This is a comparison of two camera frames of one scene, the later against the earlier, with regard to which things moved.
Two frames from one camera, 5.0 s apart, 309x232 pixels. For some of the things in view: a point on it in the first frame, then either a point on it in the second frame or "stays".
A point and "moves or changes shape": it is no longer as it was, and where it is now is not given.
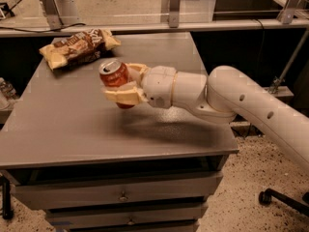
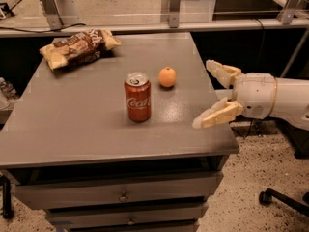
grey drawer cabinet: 94,165 stays
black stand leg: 8,213 stays
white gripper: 158,84 -> 256,95
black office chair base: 265,198 stays
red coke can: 114,72 moves or changes shape
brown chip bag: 79,46 stays
